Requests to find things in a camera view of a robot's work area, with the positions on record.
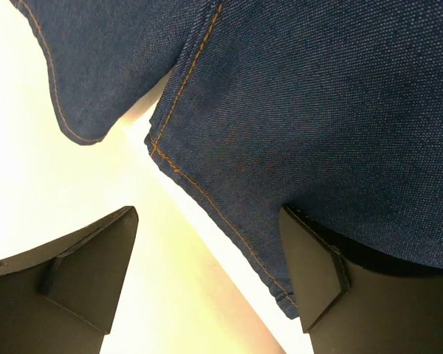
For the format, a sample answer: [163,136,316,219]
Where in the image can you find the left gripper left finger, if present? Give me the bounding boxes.
[0,206,138,354]

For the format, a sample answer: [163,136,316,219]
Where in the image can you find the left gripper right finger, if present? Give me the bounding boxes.
[279,206,443,353]

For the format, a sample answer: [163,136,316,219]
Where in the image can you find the dark blue denim trousers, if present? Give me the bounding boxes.
[14,1,443,319]

